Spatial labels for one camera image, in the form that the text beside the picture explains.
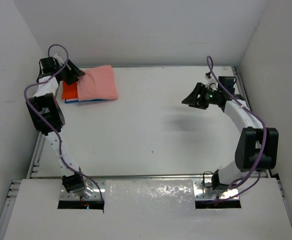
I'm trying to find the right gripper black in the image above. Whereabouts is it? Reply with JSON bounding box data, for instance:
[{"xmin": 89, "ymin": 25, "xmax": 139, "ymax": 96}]
[{"xmin": 182, "ymin": 82, "xmax": 221, "ymax": 110}]

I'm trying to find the pink t-shirt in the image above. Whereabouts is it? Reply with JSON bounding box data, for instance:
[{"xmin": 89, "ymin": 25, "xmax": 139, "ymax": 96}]
[{"xmin": 77, "ymin": 65, "xmax": 118, "ymax": 102}]

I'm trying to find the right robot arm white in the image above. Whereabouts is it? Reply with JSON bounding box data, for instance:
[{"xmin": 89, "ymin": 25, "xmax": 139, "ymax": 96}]
[{"xmin": 182, "ymin": 82, "xmax": 279, "ymax": 191}]

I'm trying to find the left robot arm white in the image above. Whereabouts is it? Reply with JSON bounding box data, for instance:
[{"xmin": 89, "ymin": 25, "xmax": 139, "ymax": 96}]
[{"xmin": 24, "ymin": 57, "xmax": 86, "ymax": 195}]

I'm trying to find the folded orange t-shirt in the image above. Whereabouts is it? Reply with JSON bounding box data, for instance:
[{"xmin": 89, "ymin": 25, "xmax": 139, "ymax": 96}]
[{"xmin": 61, "ymin": 81, "xmax": 78, "ymax": 100}]

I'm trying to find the folded blue t-shirt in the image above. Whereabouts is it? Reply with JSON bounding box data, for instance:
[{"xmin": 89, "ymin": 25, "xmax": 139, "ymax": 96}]
[{"xmin": 64, "ymin": 98, "xmax": 108, "ymax": 104}]

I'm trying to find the white foam front panel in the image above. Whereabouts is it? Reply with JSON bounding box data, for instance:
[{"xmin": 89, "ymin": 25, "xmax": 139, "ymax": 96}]
[{"xmin": 5, "ymin": 178, "xmax": 292, "ymax": 240}]

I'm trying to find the aluminium table frame rail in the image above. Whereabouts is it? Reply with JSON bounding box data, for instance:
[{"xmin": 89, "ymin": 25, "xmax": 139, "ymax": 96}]
[{"xmin": 0, "ymin": 65, "xmax": 286, "ymax": 240}]

